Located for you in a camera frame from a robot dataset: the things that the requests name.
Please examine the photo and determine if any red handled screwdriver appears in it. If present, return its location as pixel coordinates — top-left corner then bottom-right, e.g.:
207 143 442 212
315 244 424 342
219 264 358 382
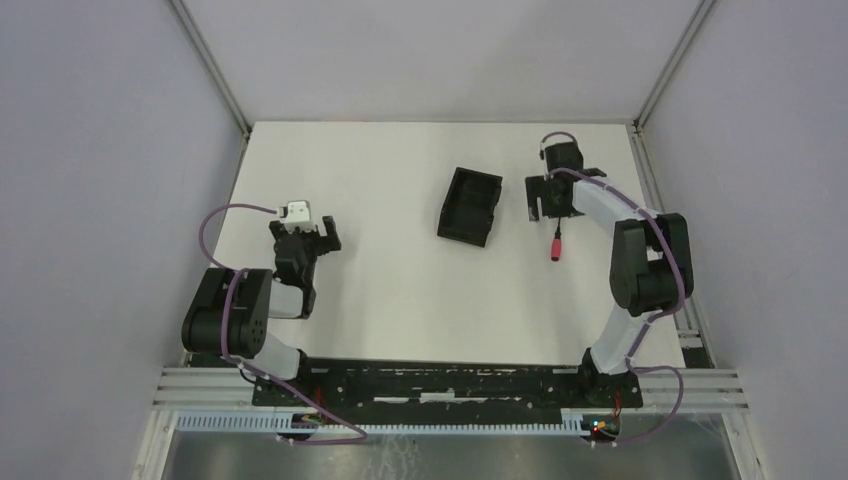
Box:
550 217 562 262

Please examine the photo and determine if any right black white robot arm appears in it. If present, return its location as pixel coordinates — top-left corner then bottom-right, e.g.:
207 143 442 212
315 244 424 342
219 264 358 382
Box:
525 135 694 408

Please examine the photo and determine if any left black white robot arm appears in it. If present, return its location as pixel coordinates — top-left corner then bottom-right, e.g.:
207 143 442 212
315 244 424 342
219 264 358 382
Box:
181 216 342 408

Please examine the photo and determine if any black plastic bin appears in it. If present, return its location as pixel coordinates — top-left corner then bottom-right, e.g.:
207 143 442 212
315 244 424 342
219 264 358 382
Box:
436 167 503 248

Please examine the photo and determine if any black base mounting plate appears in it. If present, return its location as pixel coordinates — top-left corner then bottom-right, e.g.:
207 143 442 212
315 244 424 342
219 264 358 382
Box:
291 357 642 425

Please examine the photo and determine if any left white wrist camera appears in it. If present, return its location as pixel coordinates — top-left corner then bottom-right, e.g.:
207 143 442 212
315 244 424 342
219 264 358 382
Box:
277 200 312 224

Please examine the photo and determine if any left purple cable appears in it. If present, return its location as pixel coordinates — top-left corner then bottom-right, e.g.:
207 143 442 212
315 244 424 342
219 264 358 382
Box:
199 203 369 446

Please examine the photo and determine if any right aluminium frame rail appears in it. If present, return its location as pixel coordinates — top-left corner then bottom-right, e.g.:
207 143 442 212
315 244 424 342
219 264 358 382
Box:
627 0 720 370

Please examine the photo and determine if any aluminium frame rail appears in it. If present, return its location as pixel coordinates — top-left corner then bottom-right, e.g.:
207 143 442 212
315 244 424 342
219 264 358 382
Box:
627 0 720 370
167 0 252 140

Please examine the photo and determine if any left aluminium frame rail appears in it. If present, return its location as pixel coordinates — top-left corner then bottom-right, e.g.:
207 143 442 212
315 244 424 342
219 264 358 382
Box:
167 0 252 140

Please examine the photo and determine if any white slotted cable duct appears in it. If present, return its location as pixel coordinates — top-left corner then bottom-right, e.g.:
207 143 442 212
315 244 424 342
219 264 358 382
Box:
175 411 612 437

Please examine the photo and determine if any front aluminium extrusion rail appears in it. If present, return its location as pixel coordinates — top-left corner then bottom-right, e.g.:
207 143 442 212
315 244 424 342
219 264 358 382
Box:
153 367 750 414

